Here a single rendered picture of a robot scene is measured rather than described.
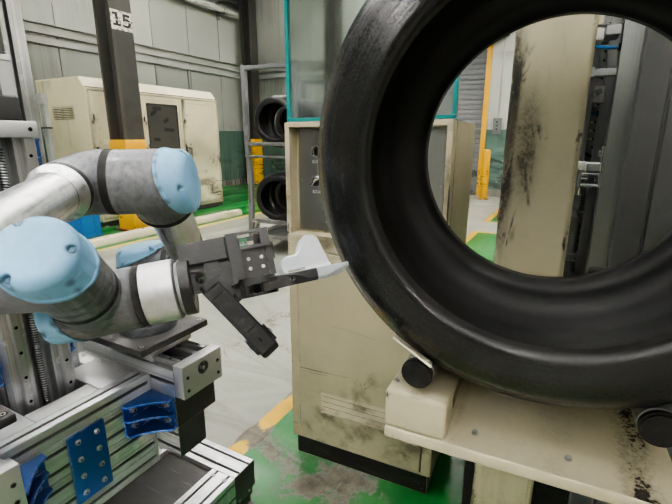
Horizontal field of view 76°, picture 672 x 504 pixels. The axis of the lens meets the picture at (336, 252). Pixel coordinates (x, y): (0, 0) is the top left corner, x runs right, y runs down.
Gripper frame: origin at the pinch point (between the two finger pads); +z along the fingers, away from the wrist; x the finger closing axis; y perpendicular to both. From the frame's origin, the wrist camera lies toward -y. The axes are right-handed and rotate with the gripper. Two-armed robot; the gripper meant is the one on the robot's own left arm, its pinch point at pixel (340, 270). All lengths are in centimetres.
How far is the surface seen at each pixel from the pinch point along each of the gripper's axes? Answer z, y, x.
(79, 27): -201, 525, 757
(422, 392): 8.8, -19.5, 3.1
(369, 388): 22, -42, 92
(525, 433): 22.0, -28.6, 1.0
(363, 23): 6.1, 26.9, -11.7
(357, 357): 20, -30, 91
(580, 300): 39.6, -13.1, 4.9
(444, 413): 10.2, -22.2, 0.3
